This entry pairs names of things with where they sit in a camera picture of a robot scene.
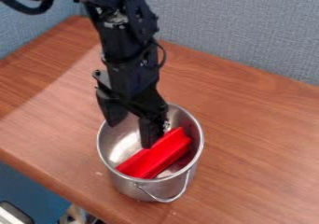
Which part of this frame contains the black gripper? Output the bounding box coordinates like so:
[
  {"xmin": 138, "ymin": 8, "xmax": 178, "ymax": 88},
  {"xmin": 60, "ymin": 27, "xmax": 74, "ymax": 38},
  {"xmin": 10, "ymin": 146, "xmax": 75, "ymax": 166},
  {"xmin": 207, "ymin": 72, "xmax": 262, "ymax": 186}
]
[{"xmin": 92, "ymin": 49, "xmax": 170, "ymax": 149}]

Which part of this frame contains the red rectangular block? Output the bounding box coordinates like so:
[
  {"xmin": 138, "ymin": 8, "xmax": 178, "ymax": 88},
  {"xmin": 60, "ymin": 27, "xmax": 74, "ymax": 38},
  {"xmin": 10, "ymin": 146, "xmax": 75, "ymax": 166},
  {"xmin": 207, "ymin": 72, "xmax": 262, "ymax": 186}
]
[{"xmin": 116, "ymin": 127, "xmax": 193, "ymax": 179}]

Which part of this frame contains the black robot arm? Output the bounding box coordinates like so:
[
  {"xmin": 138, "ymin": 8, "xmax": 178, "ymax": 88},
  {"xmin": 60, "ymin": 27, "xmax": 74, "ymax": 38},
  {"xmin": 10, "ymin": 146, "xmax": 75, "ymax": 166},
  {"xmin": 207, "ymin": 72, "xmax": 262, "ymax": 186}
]
[{"xmin": 0, "ymin": 0, "xmax": 169, "ymax": 148}]

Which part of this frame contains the grey box under table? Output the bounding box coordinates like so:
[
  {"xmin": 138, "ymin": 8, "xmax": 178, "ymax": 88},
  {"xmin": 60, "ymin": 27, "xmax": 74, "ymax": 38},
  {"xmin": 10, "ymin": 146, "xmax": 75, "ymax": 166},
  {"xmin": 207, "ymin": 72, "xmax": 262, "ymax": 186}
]
[{"xmin": 0, "ymin": 202, "xmax": 34, "ymax": 224}]

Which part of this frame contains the metal pot with handle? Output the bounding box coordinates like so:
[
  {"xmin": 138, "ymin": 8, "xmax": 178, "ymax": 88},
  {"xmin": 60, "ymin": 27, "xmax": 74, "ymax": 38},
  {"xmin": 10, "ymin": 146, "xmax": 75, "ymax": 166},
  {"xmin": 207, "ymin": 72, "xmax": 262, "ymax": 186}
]
[{"xmin": 98, "ymin": 105, "xmax": 205, "ymax": 203}]

